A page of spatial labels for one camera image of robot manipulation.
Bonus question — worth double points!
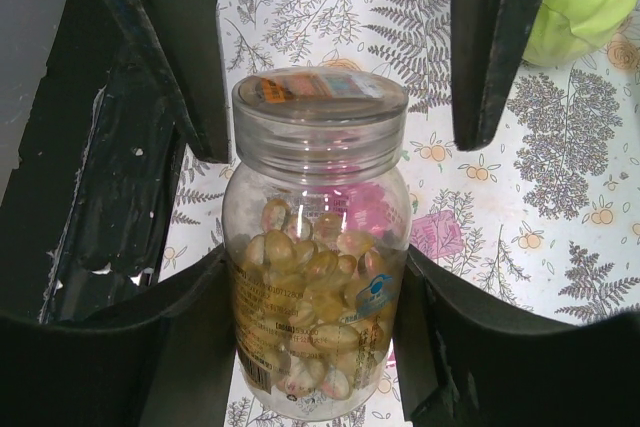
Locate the clear pill bottle yellow capsules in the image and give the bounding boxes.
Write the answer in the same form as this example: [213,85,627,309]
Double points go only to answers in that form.
[221,65,414,419]

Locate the round green cabbage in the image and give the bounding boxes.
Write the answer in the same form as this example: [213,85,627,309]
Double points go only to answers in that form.
[523,0,638,67]

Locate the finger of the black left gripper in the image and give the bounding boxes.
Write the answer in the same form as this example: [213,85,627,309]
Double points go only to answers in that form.
[451,0,542,151]
[103,0,230,163]

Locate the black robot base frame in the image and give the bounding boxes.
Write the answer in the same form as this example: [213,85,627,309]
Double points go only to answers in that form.
[1,0,195,323]

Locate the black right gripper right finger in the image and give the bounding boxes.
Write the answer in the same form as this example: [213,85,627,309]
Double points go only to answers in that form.
[393,249,639,426]

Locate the floral patterned tablecloth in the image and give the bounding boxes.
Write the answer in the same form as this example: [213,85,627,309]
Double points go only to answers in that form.
[159,0,640,427]

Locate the pink weekly pill organizer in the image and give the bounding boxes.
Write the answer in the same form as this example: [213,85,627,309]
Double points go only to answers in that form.
[321,181,463,260]

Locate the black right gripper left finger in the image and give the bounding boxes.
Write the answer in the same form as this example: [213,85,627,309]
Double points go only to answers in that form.
[1,247,235,426]

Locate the clear pill bottle lid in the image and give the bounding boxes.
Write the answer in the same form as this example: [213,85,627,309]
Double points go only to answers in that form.
[232,67,408,185]

